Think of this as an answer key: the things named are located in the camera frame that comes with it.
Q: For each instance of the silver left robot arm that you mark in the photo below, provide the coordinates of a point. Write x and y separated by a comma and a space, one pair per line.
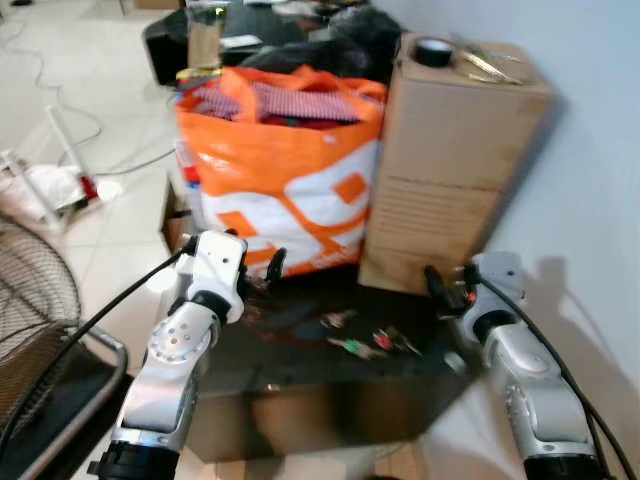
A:
170, 370

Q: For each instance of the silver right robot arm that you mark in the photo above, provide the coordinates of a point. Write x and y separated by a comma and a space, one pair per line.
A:
530, 385

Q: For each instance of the orange and white shopping bag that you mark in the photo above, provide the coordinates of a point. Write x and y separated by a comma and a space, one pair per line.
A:
290, 180

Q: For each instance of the key with red cap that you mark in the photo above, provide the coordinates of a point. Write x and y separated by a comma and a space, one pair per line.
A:
385, 340

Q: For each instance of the plain metal key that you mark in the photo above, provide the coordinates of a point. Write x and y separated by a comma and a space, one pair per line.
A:
338, 319

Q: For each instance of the key with green cap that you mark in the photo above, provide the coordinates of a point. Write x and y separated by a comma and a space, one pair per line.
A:
348, 348

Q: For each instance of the tall brown cardboard box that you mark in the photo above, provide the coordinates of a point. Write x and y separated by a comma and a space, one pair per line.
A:
450, 170

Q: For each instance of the dark glossy low table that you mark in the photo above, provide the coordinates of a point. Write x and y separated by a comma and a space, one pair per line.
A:
330, 400

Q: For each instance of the red checked cloth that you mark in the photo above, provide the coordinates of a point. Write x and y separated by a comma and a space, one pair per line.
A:
290, 102

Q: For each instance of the glass jar with yellow lid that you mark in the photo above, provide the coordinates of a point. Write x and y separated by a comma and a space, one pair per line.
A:
205, 40

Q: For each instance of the black case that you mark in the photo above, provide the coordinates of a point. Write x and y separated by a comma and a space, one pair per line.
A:
165, 50

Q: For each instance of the black plastic bag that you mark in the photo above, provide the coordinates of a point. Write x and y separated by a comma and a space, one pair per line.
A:
330, 45

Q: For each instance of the brass metal scissors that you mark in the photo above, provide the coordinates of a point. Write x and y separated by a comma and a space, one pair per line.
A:
490, 66

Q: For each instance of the black tape roll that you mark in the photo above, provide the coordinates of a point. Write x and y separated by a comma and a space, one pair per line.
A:
433, 52

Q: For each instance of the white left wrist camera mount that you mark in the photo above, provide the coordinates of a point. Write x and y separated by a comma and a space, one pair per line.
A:
215, 265

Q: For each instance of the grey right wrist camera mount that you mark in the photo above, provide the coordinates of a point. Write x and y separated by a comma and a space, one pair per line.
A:
497, 280

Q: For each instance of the white frame with cloth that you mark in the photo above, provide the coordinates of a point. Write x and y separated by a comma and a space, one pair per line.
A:
50, 185

